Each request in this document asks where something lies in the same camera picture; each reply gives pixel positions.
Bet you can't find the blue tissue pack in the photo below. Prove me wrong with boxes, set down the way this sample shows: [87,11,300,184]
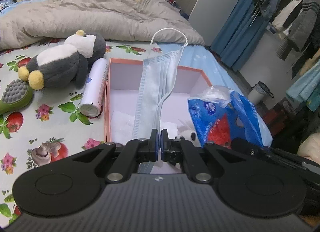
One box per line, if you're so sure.
[188,85,272,148]

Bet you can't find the light blue face mask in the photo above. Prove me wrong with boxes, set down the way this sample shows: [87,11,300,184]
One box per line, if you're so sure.
[132,28,188,139]

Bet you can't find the small panda plush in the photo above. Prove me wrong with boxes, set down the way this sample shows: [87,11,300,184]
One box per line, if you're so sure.
[175,120,197,142]

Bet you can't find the white spray can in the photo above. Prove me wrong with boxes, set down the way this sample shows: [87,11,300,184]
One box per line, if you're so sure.
[79,58,109,117]

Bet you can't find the pink cardboard box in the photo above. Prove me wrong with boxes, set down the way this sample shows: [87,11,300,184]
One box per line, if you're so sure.
[105,58,212,145]

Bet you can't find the floral bed sheet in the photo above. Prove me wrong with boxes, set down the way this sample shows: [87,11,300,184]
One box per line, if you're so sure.
[1,39,251,228]

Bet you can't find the white trash bin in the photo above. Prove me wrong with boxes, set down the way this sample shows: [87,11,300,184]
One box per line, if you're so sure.
[247,81,274,105]

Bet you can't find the grey penguin plush toy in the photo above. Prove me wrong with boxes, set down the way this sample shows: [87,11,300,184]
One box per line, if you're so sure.
[18,30,106,90]

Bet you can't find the green massage brush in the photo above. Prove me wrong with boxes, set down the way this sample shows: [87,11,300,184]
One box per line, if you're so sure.
[1,79,33,114]

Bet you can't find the blue curtain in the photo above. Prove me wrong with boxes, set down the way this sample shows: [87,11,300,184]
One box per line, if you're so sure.
[210,0,281,71]

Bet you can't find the beige quilted duvet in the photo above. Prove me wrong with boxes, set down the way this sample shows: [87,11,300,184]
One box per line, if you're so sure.
[1,0,204,50]

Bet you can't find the hanging clothes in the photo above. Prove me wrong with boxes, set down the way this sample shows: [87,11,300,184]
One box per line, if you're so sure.
[254,0,319,111]

